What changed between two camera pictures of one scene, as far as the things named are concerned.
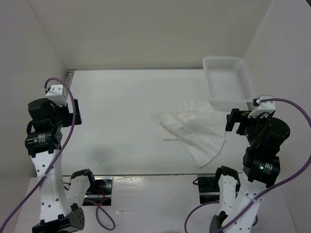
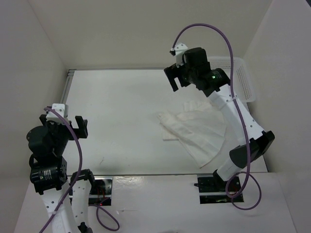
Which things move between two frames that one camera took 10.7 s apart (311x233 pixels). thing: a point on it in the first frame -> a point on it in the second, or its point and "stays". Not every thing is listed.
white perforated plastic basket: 228,83 stays
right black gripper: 237,115 -> 172,72
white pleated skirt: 200,128 stays
